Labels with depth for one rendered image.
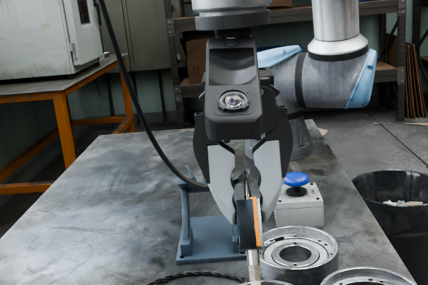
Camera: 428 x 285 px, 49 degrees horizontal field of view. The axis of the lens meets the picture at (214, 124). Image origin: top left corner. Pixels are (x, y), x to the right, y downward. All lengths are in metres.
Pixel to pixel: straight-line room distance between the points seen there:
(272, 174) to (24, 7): 2.37
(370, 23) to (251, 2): 4.22
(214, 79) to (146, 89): 4.23
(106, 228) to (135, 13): 3.60
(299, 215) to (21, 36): 2.24
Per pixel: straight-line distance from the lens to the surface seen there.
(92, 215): 0.86
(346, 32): 0.93
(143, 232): 0.77
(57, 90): 2.49
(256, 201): 0.47
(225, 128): 0.36
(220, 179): 0.47
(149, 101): 4.64
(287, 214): 0.72
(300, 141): 1.03
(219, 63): 0.41
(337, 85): 0.94
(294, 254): 0.64
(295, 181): 0.72
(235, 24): 0.42
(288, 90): 0.97
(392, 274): 0.57
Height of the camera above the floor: 1.15
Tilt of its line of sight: 15 degrees down
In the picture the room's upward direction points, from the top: 5 degrees counter-clockwise
